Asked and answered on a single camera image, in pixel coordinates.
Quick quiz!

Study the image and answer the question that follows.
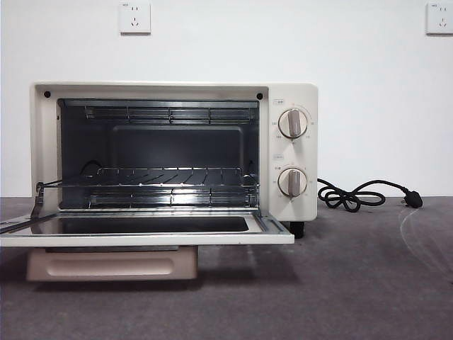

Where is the cream temperature knob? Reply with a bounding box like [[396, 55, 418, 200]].
[[277, 108, 309, 140]]

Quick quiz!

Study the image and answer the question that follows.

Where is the black oven power cable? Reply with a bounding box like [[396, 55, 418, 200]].
[[317, 178, 424, 213]]

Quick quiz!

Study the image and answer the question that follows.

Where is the metal heating element guard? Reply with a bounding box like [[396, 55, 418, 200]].
[[84, 106, 256, 124], [88, 193, 256, 209]]

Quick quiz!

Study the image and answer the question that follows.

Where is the cream Toshiba toaster oven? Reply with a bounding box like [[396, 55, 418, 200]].
[[30, 80, 319, 240]]

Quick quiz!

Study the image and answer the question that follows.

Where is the white wall socket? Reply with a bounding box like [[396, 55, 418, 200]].
[[425, 1, 453, 36], [119, 1, 152, 35]]

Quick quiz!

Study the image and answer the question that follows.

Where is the metal wire oven rack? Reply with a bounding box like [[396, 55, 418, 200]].
[[37, 166, 259, 188]]

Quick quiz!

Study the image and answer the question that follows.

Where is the glass oven door with handle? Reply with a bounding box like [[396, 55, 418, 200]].
[[0, 208, 295, 283]]

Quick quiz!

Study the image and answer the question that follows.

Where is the cream timer knob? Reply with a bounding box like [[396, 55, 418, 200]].
[[277, 167, 309, 198]]

